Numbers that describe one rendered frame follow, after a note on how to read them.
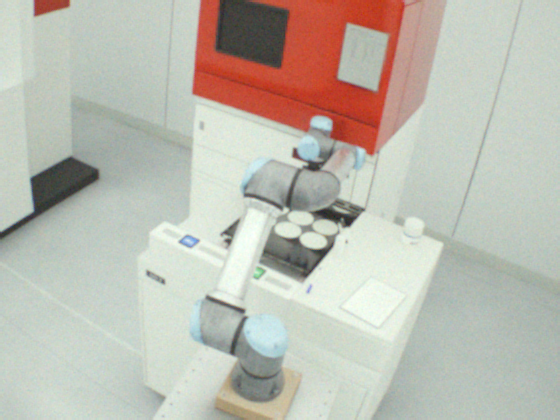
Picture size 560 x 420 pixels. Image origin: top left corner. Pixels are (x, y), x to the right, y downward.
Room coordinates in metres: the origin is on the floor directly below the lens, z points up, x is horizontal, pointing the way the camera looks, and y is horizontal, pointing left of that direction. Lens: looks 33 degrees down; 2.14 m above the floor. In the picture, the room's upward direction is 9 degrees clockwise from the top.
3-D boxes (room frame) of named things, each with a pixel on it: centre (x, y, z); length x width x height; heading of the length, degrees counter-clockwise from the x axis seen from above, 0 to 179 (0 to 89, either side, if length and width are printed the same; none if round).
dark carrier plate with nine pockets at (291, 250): (1.80, -0.04, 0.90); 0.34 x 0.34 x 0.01; 66
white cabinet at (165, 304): (1.67, -0.07, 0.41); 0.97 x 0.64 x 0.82; 66
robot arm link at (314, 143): (1.74, -0.09, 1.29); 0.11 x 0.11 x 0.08; 75
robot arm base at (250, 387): (1.06, -0.01, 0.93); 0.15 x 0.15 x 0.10
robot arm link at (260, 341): (1.06, -0.01, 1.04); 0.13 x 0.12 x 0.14; 75
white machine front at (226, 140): (2.08, 0.05, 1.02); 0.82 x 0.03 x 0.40; 66
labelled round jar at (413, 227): (1.73, -0.49, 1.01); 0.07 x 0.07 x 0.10
